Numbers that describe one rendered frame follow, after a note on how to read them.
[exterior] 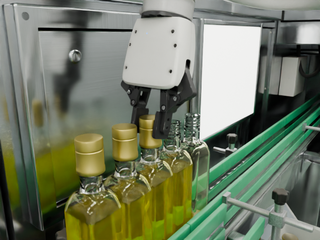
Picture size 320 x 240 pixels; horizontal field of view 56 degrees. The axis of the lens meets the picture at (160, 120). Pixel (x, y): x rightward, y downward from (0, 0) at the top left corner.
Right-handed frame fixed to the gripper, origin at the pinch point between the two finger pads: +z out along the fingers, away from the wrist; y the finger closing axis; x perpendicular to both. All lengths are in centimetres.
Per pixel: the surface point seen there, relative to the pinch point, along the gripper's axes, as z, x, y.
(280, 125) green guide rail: -1, 83, -4
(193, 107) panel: -2.9, 32.0, -12.1
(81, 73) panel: -5.8, -4.2, -12.4
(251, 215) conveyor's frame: 20.6, 36.9, 5.8
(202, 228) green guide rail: 16.7, 10.5, 6.3
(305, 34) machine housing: -39, 96, -4
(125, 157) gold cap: 4.6, -6.0, 1.5
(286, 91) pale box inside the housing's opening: -17, 114, -12
